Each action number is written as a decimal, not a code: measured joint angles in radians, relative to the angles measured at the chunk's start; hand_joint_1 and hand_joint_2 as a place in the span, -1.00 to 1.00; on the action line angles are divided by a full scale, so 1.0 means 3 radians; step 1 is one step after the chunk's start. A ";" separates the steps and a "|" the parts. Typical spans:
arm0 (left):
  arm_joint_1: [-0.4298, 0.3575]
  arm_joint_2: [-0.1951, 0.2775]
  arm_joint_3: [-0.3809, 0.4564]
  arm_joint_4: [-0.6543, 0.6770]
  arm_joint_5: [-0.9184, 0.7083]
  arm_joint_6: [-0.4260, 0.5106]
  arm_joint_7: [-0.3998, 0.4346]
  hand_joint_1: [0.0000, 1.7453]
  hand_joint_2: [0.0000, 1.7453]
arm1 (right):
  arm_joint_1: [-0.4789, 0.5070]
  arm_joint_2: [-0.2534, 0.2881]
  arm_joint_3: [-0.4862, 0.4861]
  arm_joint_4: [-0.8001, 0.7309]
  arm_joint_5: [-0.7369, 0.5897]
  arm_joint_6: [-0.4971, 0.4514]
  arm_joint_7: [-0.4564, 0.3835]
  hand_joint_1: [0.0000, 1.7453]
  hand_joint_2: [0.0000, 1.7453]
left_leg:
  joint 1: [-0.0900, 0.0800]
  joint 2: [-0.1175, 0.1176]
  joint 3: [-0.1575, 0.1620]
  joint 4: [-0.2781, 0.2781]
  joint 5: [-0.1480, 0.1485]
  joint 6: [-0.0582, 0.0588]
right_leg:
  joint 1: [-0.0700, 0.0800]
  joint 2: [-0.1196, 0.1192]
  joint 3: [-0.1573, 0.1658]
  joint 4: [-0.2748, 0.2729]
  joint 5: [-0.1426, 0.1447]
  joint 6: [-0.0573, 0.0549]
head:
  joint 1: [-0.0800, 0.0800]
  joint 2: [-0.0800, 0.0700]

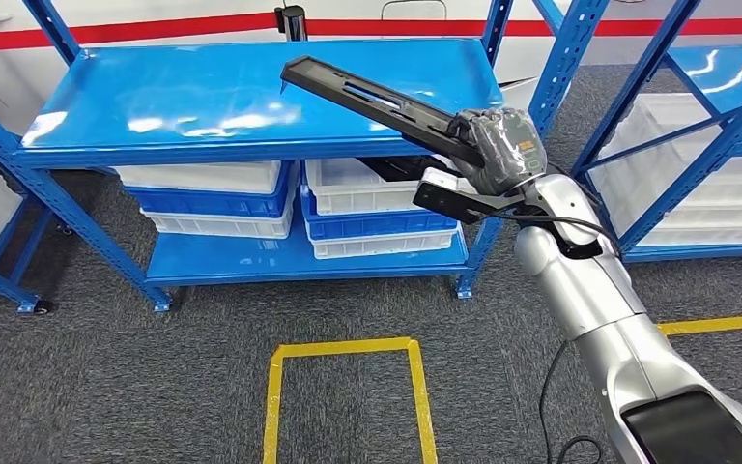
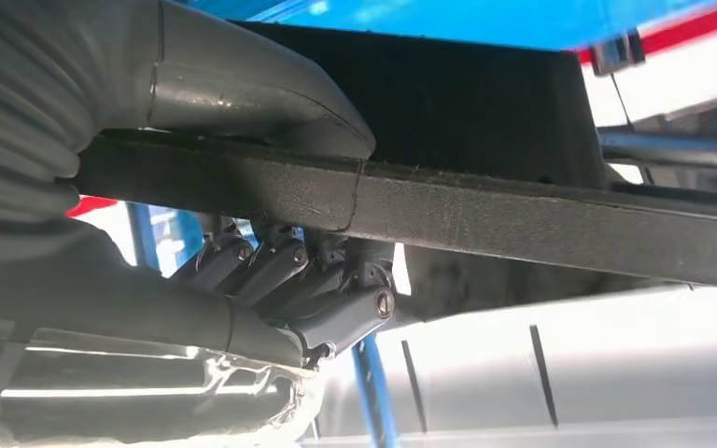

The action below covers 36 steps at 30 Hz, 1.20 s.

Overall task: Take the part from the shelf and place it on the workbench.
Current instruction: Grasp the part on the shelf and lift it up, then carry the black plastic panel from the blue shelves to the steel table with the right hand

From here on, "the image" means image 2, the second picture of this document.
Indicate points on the blue metal shelf rack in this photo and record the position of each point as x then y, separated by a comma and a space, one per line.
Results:
457, 18

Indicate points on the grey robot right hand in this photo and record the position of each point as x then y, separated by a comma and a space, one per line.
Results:
117, 297

